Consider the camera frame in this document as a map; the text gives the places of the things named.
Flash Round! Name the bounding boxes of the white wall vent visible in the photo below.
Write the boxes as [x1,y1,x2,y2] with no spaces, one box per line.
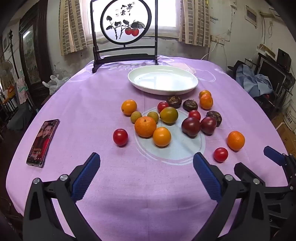
[245,5,258,28]

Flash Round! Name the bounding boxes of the purple printed tablecloth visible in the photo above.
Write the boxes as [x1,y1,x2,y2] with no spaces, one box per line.
[6,54,289,241]

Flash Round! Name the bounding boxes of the white oval plate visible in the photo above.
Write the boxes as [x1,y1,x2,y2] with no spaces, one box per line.
[128,65,199,95]

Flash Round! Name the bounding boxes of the dark brown water chestnut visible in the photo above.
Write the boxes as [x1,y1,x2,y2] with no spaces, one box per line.
[183,99,199,112]
[206,111,223,127]
[166,96,182,109]

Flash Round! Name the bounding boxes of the white wall socket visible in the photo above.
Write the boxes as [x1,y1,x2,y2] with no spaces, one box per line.
[211,36,226,46]

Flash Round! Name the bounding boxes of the white power cable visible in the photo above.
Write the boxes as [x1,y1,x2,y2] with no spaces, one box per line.
[201,43,218,61]

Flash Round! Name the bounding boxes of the black monitor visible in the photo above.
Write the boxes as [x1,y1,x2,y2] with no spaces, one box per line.
[257,53,294,92]

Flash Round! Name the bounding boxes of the cardboard boxes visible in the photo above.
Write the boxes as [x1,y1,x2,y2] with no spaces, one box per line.
[270,109,296,154]

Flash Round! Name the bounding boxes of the bright window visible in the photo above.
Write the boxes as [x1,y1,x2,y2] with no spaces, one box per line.
[87,0,184,39]

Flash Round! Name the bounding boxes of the black hat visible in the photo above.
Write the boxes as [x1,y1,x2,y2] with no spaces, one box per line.
[228,61,245,73]

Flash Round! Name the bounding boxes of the black framed persimmon painting screen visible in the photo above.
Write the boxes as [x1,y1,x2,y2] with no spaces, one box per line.
[90,0,159,74]

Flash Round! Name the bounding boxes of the smartphone with lit screen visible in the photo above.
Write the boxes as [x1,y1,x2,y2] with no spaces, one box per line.
[26,119,60,168]

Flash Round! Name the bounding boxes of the checked beige curtain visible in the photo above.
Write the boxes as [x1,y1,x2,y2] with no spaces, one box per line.
[179,0,211,48]
[59,0,88,56]

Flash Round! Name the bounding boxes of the large orange tangerine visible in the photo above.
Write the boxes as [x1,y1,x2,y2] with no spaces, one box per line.
[134,116,157,138]

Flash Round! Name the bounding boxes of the blue crumpled cloth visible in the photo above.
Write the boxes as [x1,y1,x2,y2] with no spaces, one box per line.
[236,64,274,98]

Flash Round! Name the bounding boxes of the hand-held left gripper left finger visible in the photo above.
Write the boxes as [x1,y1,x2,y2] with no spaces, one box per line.
[22,152,101,241]

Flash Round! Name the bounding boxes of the white plastic bag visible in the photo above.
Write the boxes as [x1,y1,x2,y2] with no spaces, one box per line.
[42,75,70,95]

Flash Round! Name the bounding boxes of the black speaker box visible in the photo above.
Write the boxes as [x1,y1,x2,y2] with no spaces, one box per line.
[277,48,292,68]

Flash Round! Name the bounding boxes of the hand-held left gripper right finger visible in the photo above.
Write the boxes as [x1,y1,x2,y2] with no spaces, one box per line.
[193,152,271,241]

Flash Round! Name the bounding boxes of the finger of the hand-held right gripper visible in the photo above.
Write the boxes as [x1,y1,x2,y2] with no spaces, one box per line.
[264,146,289,172]
[234,163,289,189]

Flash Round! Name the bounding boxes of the dark red plum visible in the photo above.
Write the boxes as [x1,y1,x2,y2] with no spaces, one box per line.
[200,116,217,135]
[181,117,201,137]

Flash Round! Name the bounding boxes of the red cherry tomato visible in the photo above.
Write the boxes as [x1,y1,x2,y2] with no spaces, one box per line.
[113,129,128,146]
[188,110,201,121]
[157,101,169,113]
[213,147,228,162]

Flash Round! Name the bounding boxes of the dark wooden cabinet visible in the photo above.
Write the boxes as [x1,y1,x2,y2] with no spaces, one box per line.
[18,0,53,99]

